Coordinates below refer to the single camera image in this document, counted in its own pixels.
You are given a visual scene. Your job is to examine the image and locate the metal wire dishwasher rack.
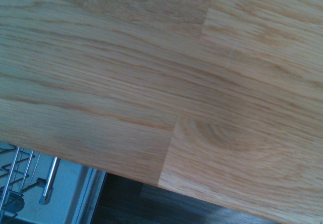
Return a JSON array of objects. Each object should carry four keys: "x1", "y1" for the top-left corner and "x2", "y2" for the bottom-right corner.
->
[{"x1": 0, "y1": 143, "x2": 62, "y2": 224}]

